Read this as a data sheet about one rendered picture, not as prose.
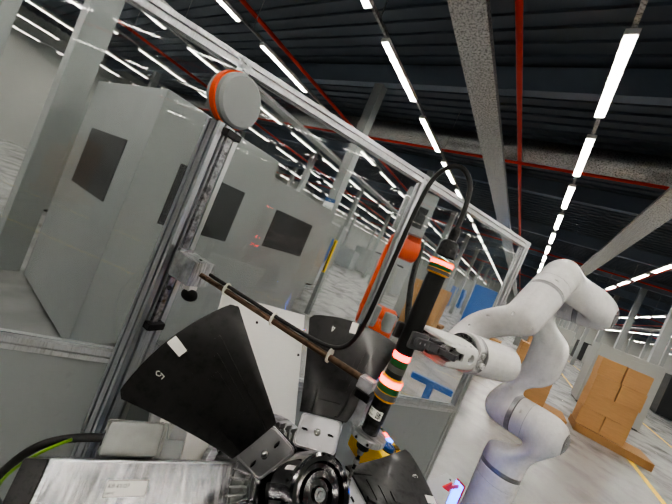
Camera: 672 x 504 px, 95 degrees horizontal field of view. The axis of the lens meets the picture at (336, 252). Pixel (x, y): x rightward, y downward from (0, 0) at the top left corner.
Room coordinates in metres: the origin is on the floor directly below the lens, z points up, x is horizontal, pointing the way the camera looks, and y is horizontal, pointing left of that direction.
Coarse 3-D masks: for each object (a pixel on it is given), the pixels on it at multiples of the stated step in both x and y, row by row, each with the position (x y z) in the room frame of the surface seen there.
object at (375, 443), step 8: (360, 376) 0.59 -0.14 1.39; (360, 384) 0.59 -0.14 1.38; (368, 384) 0.58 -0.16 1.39; (376, 384) 0.60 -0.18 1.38; (360, 392) 0.58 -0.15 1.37; (368, 392) 0.58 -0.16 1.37; (360, 400) 0.58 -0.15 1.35; (368, 400) 0.57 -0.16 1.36; (360, 408) 0.58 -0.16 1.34; (368, 408) 0.60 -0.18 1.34; (352, 416) 0.58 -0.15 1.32; (360, 416) 0.58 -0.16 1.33; (352, 424) 0.58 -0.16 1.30; (360, 424) 0.59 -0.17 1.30; (352, 432) 0.57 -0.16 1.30; (360, 432) 0.56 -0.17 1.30; (360, 440) 0.55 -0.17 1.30; (368, 440) 0.55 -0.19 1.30; (376, 440) 0.56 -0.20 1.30; (384, 440) 0.57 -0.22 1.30; (376, 448) 0.55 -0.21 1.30
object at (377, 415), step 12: (456, 228) 0.57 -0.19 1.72; (444, 240) 0.57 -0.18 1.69; (456, 240) 0.57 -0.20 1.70; (444, 252) 0.56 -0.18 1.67; (456, 252) 0.57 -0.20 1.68; (372, 408) 0.57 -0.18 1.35; (384, 408) 0.56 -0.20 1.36; (372, 420) 0.56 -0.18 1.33; (384, 420) 0.57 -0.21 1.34; (372, 432) 0.56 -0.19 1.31; (360, 444) 0.57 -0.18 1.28
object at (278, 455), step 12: (276, 432) 0.53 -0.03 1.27; (252, 444) 0.53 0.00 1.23; (264, 444) 0.53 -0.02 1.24; (288, 444) 0.53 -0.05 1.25; (240, 456) 0.53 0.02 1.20; (252, 456) 0.53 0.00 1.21; (276, 456) 0.53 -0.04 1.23; (288, 456) 0.53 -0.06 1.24; (252, 468) 0.53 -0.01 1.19; (264, 468) 0.53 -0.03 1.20
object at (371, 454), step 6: (384, 432) 1.05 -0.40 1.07; (354, 438) 1.03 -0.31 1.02; (348, 444) 1.05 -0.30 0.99; (354, 444) 1.02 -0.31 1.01; (354, 450) 1.02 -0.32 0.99; (372, 450) 0.95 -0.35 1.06; (378, 450) 0.94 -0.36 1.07; (384, 450) 0.95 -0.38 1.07; (360, 456) 0.98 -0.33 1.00; (366, 456) 0.96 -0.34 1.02; (372, 456) 0.94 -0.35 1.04; (378, 456) 0.93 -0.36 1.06; (384, 456) 0.92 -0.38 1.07; (360, 462) 0.98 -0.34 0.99
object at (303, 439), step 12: (300, 420) 0.62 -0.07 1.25; (312, 420) 0.62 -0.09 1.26; (324, 420) 0.61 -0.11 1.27; (336, 420) 0.61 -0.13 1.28; (300, 432) 0.61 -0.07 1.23; (312, 432) 0.60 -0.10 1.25; (324, 432) 0.60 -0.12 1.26; (336, 432) 0.59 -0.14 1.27; (300, 444) 0.59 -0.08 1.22; (312, 444) 0.59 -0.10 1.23; (324, 444) 0.58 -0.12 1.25; (336, 444) 0.58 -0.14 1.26
